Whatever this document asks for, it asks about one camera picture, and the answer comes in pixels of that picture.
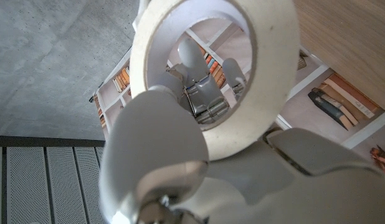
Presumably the printed bookshelf backdrop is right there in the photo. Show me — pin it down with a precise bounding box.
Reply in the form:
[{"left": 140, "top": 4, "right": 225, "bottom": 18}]
[{"left": 88, "top": 18, "right": 385, "bottom": 178}]

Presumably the cream masking tape roll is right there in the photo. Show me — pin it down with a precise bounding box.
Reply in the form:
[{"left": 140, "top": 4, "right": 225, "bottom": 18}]
[{"left": 129, "top": 0, "right": 301, "bottom": 162}]

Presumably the grey perforated panel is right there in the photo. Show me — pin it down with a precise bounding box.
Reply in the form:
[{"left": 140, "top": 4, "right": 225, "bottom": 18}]
[{"left": 0, "top": 135, "right": 106, "bottom": 224}]

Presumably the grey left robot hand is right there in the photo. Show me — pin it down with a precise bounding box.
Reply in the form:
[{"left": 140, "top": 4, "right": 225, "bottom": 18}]
[{"left": 98, "top": 37, "right": 385, "bottom": 224}]

